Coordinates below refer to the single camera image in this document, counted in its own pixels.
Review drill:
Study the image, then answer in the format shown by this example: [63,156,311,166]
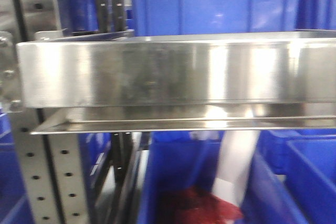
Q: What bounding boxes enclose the blue bin lower right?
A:
[240,129,335,223]

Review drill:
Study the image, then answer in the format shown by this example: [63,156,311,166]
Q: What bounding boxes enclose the blue bin with red contents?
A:
[136,131,256,223]

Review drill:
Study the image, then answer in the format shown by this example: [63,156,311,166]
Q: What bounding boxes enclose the large blue bin left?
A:
[132,0,299,36]

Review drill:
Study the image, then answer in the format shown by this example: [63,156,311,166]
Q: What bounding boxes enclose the perforated steel shelf upright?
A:
[9,109,90,223]

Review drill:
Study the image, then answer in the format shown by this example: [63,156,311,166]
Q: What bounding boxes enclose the stainless steel shelf rail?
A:
[17,30,335,135]

